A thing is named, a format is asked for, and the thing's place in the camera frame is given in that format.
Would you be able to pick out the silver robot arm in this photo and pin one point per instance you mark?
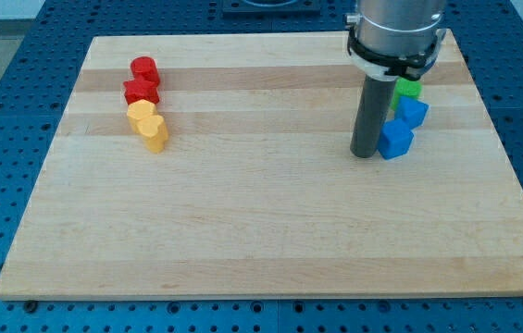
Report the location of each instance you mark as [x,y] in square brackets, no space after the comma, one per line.
[392,39]

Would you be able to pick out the light wooden board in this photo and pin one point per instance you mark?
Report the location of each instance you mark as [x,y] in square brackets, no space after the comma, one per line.
[256,194]

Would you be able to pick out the yellow heart block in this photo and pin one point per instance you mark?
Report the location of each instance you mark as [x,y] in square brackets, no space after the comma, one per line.
[154,133]

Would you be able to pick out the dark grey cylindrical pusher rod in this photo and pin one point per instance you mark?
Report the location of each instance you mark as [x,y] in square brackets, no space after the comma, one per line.
[372,111]

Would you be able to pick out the yellow hexagon block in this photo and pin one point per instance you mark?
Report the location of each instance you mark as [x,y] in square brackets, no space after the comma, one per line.
[138,111]

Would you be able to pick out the blue cube block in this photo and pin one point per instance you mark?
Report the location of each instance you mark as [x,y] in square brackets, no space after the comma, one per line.
[395,139]

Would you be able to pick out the red star block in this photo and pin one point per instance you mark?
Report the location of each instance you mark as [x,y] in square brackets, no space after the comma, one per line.
[140,89]

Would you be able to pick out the red cylinder block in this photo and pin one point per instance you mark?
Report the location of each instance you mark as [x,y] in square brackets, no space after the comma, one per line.
[145,67]

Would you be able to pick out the blue pentagon block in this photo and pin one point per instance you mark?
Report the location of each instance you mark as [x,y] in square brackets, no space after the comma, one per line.
[411,111]

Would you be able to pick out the green block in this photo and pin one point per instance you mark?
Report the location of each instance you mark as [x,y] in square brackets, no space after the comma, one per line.
[405,88]

